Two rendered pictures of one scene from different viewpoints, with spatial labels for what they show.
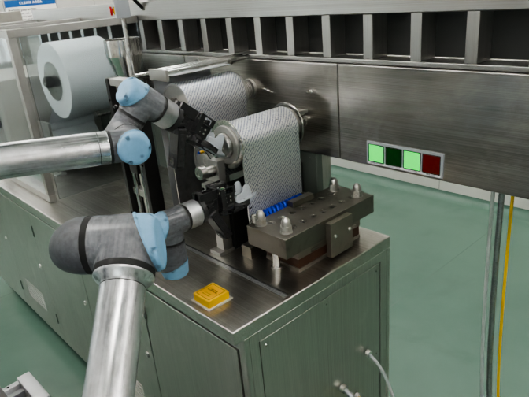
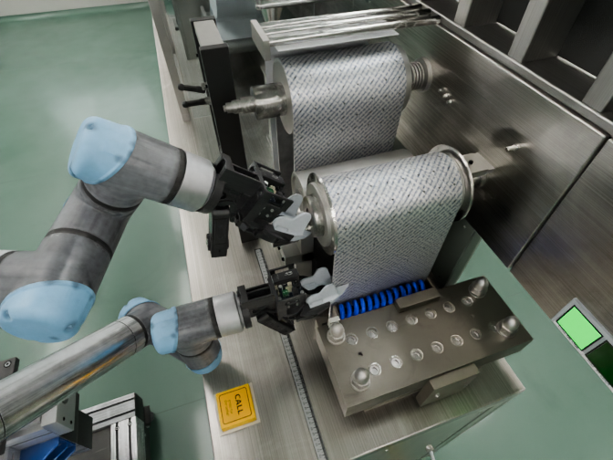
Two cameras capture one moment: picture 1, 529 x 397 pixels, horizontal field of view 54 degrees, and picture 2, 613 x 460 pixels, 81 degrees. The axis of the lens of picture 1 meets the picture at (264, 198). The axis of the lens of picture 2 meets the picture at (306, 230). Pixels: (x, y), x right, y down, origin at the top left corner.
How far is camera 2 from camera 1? 1.07 m
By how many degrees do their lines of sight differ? 32
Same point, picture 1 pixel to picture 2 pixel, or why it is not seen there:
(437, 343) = (527, 368)
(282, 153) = (412, 240)
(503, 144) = not seen: outside the picture
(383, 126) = not seen: outside the picture
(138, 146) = (36, 328)
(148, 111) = (132, 195)
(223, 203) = (281, 313)
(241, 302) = (265, 438)
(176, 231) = (192, 347)
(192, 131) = (242, 216)
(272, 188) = (379, 277)
